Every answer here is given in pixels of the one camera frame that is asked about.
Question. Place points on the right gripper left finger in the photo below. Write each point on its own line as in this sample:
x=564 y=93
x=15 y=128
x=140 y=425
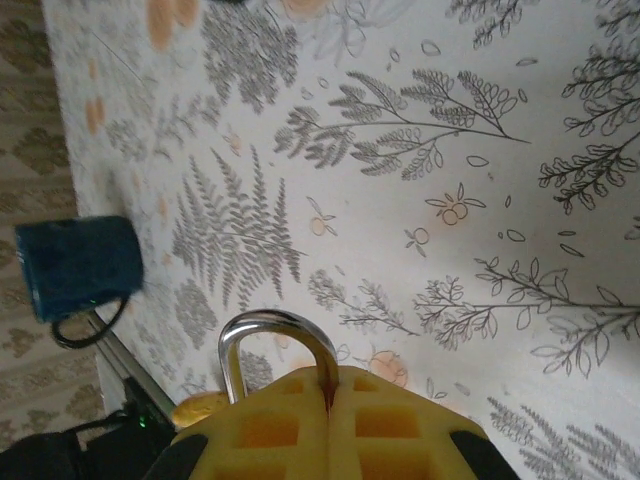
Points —
x=280 y=450

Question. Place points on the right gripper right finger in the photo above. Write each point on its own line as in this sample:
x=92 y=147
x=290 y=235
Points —
x=400 y=450

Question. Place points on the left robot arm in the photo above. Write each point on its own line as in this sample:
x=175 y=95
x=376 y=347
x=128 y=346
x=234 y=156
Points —
x=50 y=455

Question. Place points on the yellow banana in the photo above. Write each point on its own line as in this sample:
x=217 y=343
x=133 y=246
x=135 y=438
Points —
x=192 y=411

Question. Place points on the dark blue ball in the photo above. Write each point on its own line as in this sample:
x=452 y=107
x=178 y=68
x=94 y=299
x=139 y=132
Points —
x=80 y=265

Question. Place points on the floral patterned table cover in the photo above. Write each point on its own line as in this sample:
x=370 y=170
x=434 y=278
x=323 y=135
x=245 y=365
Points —
x=450 y=150

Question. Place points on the aluminium mounting rail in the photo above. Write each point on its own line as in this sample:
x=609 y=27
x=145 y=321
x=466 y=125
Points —
x=135 y=372

